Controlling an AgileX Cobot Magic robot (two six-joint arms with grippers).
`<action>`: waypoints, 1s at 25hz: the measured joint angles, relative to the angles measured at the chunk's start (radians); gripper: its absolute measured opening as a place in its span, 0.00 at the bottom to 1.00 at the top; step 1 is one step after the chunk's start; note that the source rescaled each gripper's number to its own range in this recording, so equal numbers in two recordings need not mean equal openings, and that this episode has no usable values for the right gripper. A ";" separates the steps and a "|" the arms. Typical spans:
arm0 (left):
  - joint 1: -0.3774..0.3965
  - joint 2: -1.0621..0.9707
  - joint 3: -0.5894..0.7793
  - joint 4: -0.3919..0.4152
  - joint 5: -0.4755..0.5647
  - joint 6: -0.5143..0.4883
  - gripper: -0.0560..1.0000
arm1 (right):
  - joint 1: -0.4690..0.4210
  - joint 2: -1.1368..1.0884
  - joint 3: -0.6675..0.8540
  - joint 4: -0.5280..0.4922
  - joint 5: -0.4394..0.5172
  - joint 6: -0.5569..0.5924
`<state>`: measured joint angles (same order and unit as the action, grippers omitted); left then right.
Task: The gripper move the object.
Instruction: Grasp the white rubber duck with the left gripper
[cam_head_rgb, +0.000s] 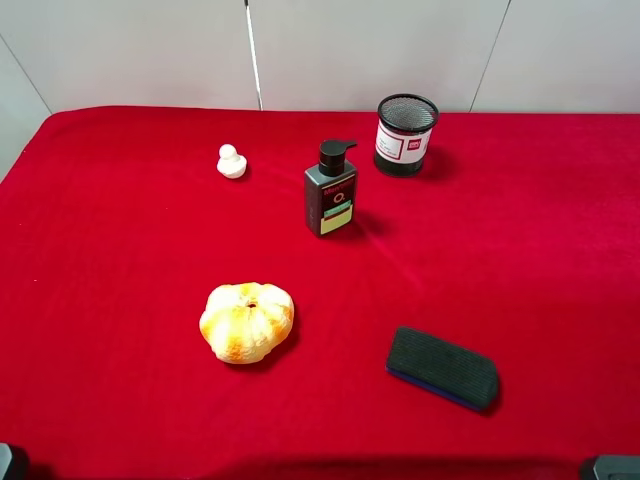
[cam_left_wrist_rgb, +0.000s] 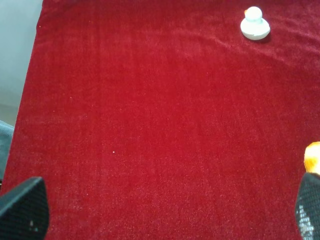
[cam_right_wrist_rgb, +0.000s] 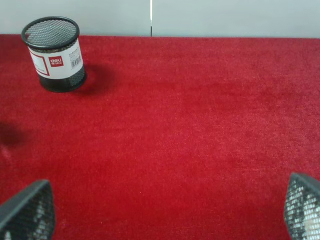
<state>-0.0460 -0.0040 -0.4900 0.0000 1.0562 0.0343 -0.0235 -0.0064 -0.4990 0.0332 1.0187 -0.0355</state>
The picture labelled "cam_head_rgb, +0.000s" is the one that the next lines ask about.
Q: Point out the small white duck figurine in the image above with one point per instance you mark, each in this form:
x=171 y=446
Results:
x=231 y=164

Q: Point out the dark pump dispenser bottle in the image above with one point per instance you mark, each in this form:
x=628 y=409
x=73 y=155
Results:
x=330 y=188

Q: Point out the peeled orange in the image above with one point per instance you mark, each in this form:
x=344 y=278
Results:
x=242 y=323

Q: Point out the black mesh pen holder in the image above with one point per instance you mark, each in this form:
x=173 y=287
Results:
x=406 y=122

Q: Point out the black whiteboard eraser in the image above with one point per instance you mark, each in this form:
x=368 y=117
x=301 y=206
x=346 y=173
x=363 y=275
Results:
x=445 y=369

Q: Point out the red tablecloth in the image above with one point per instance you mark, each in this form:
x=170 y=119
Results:
x=519 y=241

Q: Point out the black base corner right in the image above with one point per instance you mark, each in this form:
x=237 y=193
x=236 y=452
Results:
x=611 y=467

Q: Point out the black base corner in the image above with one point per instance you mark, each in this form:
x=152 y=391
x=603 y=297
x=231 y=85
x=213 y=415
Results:
x=611 y=467
x=14 y=462

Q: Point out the black base corner left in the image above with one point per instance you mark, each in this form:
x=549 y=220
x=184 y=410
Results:
x=14 y=462

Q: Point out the white vertical wall strip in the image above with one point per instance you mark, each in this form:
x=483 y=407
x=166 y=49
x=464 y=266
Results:
x=253 y=54

